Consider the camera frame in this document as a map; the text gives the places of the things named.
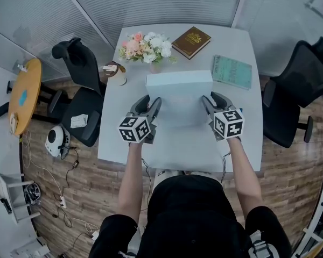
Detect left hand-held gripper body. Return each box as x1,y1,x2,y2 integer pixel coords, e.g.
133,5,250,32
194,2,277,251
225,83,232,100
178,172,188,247
117,112,158,145

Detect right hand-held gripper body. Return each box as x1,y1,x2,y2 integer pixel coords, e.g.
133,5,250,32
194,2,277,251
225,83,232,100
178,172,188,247
208,107,244,142

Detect person's left forearm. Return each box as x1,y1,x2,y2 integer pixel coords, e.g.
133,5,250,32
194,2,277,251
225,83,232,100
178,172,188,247
117,142,145,224

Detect person's right forearm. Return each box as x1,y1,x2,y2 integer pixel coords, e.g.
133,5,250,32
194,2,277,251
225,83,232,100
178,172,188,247
226,137,263,223

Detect white rectangular table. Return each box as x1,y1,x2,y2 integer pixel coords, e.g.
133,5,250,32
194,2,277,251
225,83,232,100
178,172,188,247
97,23,264,173

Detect teal book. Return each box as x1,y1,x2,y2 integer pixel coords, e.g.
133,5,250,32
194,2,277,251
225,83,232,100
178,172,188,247
212,54,253,91

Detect beige tumbler with brown lid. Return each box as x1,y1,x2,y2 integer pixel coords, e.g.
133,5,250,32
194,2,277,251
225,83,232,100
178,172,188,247
102,61,128,86

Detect person's beige shorts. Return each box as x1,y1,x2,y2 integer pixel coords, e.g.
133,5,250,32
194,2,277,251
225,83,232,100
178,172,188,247
155,169,221,188

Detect white paper sheet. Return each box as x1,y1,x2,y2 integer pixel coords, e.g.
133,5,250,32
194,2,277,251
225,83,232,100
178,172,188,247
70,113,88,129

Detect pink and white flower bouquet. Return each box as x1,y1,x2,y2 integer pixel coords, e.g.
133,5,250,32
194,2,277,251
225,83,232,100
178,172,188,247
118,31,178,66

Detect black office chair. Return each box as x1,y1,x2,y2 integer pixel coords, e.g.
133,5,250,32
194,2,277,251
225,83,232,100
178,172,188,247
261,36,323,149
47,37,108,148

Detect brown hardcover book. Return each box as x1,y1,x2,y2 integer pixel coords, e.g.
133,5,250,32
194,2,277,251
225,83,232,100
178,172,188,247
171,26,212,61

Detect white round headset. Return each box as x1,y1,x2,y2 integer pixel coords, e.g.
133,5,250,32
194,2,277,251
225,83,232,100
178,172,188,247
45,125,65,158

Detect person's black shirt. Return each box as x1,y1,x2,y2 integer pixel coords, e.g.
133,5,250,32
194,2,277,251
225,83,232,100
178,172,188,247
89,175,293,258

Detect round wooden table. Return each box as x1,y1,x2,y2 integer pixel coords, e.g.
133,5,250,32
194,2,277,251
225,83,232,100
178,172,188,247
8,58,71,136

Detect white stool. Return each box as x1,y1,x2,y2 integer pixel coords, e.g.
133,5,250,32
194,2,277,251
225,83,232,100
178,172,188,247
0,173,41,224

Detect black cable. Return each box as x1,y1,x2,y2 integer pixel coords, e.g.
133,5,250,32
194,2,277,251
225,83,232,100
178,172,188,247
60,167,79,198

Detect white cable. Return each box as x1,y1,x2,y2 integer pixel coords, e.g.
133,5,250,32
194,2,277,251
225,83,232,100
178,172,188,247
21,130,63,198

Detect black round cable spool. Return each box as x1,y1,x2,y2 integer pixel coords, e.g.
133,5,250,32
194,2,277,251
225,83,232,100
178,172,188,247
23,183,43,206

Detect grey and white strap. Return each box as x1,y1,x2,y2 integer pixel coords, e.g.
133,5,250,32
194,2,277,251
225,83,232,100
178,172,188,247
247,231,272,258

